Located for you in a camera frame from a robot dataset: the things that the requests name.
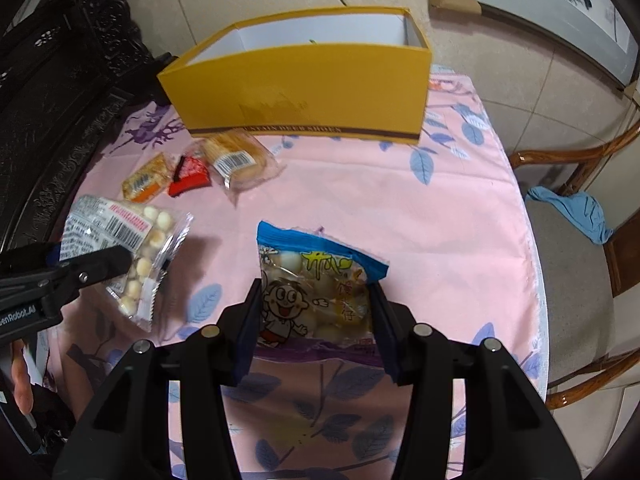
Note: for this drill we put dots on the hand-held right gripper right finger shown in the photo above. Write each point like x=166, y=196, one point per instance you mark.
x=382, y=330

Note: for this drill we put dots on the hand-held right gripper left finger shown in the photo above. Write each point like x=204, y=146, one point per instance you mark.
x=250, y=330

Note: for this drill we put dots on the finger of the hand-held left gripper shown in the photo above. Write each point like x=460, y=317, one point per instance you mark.
x=52, y=252
x=100, y=262

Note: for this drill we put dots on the clear ball biscuit packet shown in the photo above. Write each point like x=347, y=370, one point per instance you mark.
x=145, y=245

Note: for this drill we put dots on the blue cartoon ball biscuit packet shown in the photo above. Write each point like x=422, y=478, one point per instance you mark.
x=310, y=285

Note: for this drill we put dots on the yellow cardboard box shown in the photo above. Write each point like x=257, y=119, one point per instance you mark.
x=310, y=85

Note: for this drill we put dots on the person's left hand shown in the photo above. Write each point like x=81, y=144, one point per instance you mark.
x=22, y=385

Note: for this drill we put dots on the small orange snack packet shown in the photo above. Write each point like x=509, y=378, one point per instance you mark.
x=145, y=180

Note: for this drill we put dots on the small red snack packet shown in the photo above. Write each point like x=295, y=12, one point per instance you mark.
x=190, y=175

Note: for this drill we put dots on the pink leaf-print tablecloth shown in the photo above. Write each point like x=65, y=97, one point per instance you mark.
x=350, y=200

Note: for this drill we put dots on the dark carved wooden furniture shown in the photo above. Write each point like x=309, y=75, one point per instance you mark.
x=60, y=85

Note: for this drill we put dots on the clear wrapped bread packet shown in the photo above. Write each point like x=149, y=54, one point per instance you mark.
x=240, y=157

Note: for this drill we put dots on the wooden chair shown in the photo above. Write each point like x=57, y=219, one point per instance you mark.
x=570, y=280

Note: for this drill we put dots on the blue cloth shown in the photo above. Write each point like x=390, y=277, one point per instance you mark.
x=575, y=210

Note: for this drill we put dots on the framed ink painting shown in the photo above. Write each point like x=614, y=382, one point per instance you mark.
x=550, y=10

